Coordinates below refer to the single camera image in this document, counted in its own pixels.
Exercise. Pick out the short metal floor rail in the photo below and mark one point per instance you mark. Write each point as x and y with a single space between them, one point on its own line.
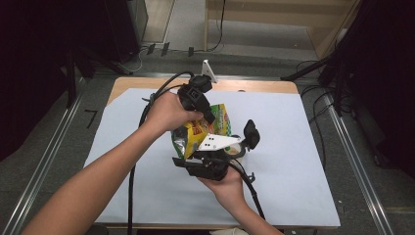
248 77

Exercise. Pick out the light wooden frame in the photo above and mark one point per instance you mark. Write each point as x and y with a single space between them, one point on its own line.
323 36

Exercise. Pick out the small black floor bracket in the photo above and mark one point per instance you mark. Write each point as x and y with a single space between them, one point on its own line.
191 51
150 49
165 49

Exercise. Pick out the black cabinet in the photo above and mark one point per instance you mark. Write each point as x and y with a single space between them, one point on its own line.
127 29

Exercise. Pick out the white cloth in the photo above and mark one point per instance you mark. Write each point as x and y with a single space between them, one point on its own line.
231 231

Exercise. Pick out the yellow refill pouch green cap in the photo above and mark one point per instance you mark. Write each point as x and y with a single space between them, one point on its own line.
192 130

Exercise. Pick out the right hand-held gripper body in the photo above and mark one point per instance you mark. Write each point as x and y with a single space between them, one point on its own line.
212 168

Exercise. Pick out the dark curtain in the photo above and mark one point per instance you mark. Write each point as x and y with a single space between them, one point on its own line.
385 81
32 65

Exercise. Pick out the person's left hand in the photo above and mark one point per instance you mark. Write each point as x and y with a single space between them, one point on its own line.
166 112

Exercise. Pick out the clear jar with black lid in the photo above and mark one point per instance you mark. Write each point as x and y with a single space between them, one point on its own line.
251 133

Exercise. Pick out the black stand leg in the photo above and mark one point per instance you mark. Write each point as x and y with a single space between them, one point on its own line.
303 70

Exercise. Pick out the black upright stand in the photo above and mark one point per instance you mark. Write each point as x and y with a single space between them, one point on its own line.
71 81

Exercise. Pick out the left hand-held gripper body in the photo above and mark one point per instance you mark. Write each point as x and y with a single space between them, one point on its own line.
194 96

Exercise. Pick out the person's right hand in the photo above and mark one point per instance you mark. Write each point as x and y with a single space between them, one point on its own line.
230 191

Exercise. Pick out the long metal floor rail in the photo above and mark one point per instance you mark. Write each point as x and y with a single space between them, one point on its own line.
42 169
359 169

